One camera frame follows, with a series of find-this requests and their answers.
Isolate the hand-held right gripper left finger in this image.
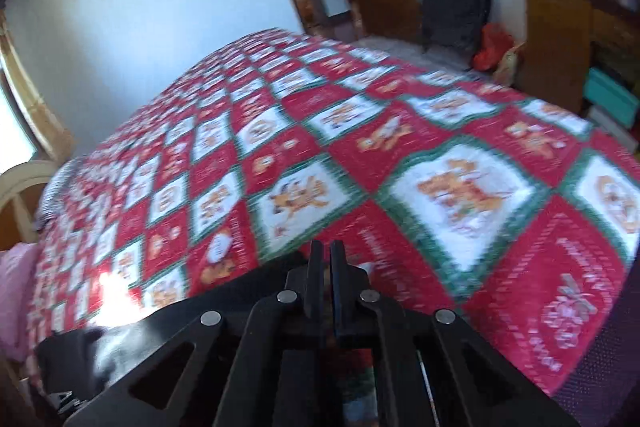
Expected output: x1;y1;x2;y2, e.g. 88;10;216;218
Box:
62;240;327;427

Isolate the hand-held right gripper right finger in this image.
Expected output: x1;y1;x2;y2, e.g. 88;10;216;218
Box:
330;240;581;427

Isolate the pink folded quilt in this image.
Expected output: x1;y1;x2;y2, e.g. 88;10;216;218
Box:
0;242;42;360

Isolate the red printed blanket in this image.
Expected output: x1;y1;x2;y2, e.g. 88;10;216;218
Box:
27;27;640;400

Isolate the beige wooden headboard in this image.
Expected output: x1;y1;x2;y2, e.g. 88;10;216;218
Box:
0;161;62;250

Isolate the dark purple cloth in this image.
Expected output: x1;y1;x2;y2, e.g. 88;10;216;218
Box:
547;279;640;427

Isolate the red plastic bag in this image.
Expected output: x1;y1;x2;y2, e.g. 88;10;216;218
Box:
472;23;517;72

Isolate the black bag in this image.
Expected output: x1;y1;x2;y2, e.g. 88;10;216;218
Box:
422;0;494;68

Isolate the white box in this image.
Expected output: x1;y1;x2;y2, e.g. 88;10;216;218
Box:
586;106;640;150

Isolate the brown wooden cabinet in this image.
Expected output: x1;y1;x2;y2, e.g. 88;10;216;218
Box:
516;0;640;112

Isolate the teal box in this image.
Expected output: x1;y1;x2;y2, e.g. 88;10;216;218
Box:
584;67;640;128

